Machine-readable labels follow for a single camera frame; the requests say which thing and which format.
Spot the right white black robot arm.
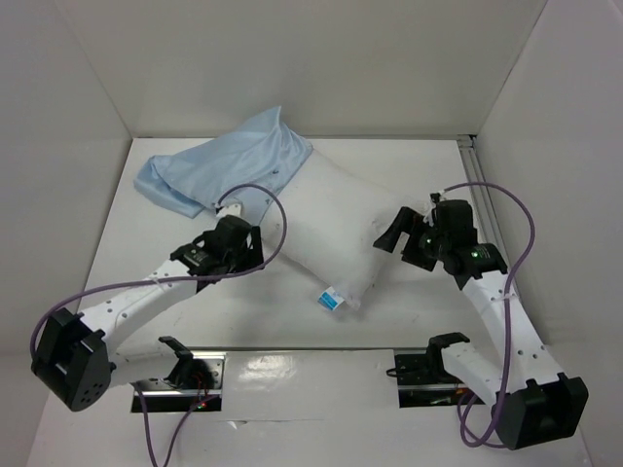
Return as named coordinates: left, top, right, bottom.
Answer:
left=374, top=199, right=588, bottom=449

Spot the blue white pillow label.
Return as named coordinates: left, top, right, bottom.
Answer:
left=317, top=287, right=345, bottom=311

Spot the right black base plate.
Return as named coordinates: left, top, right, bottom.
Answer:
left=385, top=349, right=471, bottom=409

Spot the white pillow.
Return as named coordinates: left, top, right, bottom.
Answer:
left=229, top=150, right=423, bottom=309

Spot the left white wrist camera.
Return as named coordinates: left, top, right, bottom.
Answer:
left=215, top=201, right=243, bottom=219

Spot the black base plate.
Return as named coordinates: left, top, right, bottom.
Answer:
left=385, top=349, right=471, bottom=409
left=136, top=337, right=226, bottom=413

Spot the aluminium extrusion rail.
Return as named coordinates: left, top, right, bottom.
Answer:
left=458, top=135, right=503, bottom=250

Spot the light blue pillowcase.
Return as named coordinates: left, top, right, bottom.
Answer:
left=133, top=106, right=312, bottom=225

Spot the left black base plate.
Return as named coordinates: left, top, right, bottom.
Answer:
left=136, top=337, right=226, bottom=413

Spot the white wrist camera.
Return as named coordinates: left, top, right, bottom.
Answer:
left=429, top=191, right=446, bottom=215
left=215, top=201, right=243, bottom=219

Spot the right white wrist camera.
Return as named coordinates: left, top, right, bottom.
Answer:
left=429, top=191, right=446, bottom=215

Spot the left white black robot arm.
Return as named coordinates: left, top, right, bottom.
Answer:
left=31, top=215, right=264, bottom=412

